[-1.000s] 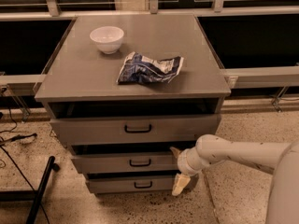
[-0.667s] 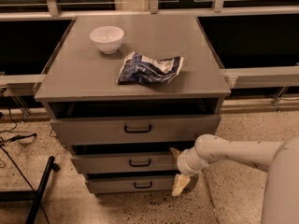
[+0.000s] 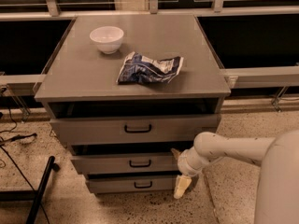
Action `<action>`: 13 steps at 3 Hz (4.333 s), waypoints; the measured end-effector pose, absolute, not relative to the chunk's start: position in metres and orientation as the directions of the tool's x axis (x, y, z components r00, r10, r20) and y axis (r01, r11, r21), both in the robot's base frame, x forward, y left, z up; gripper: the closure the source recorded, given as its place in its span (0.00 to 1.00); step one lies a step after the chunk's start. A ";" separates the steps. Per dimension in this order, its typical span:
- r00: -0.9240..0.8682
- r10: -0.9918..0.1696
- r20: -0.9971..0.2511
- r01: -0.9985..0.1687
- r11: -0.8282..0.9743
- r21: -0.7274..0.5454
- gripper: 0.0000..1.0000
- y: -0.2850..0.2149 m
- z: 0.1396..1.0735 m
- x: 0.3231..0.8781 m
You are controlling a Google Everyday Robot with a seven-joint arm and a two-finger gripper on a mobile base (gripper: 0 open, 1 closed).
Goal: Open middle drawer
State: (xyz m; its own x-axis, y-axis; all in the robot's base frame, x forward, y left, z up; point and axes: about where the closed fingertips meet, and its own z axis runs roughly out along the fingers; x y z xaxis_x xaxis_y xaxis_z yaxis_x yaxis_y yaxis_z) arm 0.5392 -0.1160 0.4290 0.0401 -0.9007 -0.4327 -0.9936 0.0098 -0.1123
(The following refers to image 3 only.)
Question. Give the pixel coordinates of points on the crumpled blue white bag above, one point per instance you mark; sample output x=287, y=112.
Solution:
x=140, y=69

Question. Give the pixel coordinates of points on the metal rail bracket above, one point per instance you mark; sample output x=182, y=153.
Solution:
x=278, y=96

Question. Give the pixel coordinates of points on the grey drawer cabinet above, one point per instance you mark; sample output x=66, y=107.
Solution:
x=82, y=81

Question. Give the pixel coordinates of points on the black metal stand leg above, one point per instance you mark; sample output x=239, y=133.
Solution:
x=34, y=195

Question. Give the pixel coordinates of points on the grey top drawer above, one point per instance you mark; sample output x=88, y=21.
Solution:
x=122, y=130

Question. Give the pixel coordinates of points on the grey bottom drawer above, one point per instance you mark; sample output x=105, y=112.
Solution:
x=132, y=183

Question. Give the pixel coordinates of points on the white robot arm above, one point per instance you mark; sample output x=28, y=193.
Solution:
x=277, y=197

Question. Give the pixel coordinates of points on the grey drawer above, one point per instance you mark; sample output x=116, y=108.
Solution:
x=125, y=163
x=122, y=130
x=132, y=183

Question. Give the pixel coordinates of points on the white ceramic bowl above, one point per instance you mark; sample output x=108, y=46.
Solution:
x=107, y=39

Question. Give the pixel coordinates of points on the metal window railing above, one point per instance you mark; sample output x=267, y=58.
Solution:
x=240, y=78

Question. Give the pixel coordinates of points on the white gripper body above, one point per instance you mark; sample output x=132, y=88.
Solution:
x=184, y=166

